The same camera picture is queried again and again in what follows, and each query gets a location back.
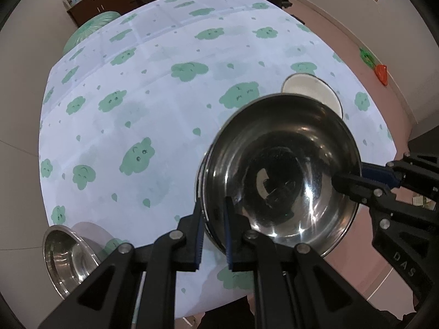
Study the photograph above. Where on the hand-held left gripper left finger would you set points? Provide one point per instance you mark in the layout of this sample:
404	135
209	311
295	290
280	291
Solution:
198	243

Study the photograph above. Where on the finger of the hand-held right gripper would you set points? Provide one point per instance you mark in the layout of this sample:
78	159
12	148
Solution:
380	176
353	186

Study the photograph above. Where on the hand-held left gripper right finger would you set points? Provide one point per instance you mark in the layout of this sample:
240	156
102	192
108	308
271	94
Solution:
228	243

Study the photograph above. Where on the large steel bowl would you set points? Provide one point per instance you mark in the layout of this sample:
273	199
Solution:
206	220

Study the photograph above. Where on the medium steel bowl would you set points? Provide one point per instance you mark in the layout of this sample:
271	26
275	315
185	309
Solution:
284	164

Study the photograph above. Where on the orange plastic toy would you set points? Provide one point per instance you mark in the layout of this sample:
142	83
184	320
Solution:
381	74

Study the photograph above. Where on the white enamel plate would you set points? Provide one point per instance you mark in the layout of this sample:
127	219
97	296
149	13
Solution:
313	90

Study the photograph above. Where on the green plastic toy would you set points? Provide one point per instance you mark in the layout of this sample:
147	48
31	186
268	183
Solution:
367	56

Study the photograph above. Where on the small steel bowl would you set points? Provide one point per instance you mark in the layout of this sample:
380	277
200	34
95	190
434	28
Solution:
70	264

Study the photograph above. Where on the green cloud print tablecloth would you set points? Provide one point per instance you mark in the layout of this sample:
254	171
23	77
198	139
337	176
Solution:
154	85

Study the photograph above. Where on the green round stool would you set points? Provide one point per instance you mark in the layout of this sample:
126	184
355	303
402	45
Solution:
90	29

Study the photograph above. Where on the brown wooden cabinet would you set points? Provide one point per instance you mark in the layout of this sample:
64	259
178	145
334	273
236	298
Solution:
103	3

